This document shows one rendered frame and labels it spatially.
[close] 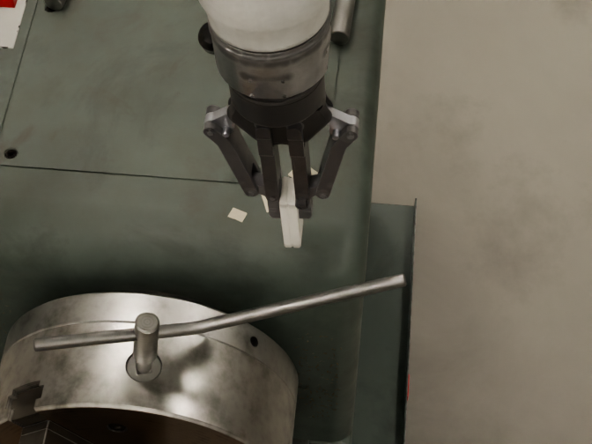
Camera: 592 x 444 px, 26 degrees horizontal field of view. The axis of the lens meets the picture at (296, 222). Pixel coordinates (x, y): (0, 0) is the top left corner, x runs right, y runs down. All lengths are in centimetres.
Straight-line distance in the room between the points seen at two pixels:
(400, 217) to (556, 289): 68
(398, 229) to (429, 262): 62
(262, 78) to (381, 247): 120
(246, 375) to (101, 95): 35
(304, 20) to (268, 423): 50
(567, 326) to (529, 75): 68
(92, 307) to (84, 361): 6
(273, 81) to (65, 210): 42
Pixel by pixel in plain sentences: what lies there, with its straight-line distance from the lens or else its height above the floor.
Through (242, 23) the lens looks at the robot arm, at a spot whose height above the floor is 166.
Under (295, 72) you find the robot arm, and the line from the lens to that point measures 94.
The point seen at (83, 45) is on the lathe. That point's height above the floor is 126.
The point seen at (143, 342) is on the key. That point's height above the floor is 130.
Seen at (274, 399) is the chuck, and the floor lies 115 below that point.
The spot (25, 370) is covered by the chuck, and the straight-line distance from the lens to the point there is 128.
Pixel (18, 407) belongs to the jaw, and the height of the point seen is 119.
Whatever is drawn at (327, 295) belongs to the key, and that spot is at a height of 132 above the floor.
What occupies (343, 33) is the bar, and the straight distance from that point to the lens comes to 141.
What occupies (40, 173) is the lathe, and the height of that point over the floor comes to 126.
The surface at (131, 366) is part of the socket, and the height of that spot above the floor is 124.
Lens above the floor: 231
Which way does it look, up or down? 56 degrees down
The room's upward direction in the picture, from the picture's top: straight up
